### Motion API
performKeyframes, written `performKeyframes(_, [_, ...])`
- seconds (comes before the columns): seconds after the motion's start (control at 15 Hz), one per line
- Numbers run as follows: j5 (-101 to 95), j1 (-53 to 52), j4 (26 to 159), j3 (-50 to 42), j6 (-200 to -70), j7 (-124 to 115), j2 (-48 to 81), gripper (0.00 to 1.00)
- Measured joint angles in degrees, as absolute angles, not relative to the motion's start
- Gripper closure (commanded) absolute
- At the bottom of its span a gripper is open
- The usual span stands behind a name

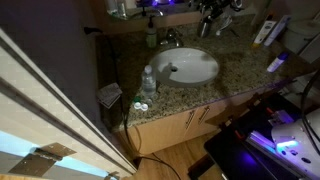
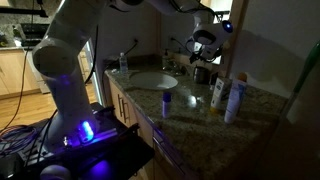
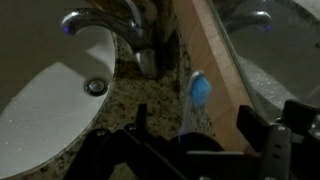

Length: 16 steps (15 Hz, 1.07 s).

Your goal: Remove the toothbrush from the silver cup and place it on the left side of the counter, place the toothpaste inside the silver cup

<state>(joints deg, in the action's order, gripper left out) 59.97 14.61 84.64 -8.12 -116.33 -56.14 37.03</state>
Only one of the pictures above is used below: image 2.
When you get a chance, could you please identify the small white can blue cap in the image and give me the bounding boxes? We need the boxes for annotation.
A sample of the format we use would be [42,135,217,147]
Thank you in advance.
[161,91,173,119]

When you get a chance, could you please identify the white oval sink basin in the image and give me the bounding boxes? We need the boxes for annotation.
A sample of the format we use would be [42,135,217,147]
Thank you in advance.
[129,70,179,92]

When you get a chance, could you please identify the green broom handle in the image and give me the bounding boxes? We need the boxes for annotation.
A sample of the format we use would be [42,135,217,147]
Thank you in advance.
[279,39,320,118]

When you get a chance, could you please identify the black power cable with plug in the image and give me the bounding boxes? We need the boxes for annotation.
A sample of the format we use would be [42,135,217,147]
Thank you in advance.
[101,38,140,73]

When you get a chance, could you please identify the white door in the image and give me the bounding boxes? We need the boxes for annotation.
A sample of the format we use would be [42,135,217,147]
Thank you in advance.
[84,39,104,106]

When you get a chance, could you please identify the clear plastic water bottle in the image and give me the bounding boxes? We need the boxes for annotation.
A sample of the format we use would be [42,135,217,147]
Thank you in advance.
[119,52,129,75]

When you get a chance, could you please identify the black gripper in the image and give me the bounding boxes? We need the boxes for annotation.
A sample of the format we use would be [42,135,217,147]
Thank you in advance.
[188,45,224,65]

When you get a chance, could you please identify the white tube yellow cap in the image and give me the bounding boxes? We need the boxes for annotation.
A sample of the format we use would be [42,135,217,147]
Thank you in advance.
[209,77,232,114]

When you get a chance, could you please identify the silver metal cup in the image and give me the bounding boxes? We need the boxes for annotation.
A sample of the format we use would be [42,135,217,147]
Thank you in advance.
[193,65,210,85]

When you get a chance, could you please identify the tall white blue lotion tube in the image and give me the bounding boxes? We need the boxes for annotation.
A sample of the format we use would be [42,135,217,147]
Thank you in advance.
[223,72,248,124]

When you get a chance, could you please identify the chrome faucet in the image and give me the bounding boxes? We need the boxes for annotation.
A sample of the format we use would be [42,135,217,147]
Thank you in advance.
[168,58,189,77]

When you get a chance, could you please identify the wooden kitchen cabinet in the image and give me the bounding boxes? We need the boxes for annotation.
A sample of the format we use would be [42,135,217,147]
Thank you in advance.
[0,46,41,99]

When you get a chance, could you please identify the long drawer handle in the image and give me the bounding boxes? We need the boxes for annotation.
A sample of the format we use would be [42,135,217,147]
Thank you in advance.
[151,128,187,177]

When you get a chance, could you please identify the black round dome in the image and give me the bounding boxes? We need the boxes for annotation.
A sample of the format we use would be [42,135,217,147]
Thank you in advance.
[39,164,73,180]

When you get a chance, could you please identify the thin red cable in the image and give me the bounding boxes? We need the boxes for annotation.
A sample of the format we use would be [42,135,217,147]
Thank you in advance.
[0,49,29,134]

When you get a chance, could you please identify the bundle of floor cables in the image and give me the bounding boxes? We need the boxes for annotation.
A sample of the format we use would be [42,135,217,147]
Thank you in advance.
[0,124,38,158]

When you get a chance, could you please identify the metal cabinet bar handle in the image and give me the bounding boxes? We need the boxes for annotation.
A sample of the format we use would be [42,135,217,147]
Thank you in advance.
[122,98,130,124]
[117,94,123,118]

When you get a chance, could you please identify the wooden vanity cabinet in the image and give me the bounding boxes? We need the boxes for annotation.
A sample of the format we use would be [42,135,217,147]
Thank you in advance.
[105,78,201,180]

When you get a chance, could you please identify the black robot cart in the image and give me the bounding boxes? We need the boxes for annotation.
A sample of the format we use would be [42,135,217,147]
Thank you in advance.
[0,101,156,180]

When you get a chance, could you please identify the soap pump dispenser bottle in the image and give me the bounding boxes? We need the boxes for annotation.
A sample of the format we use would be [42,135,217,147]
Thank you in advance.
[162,49,171,70]

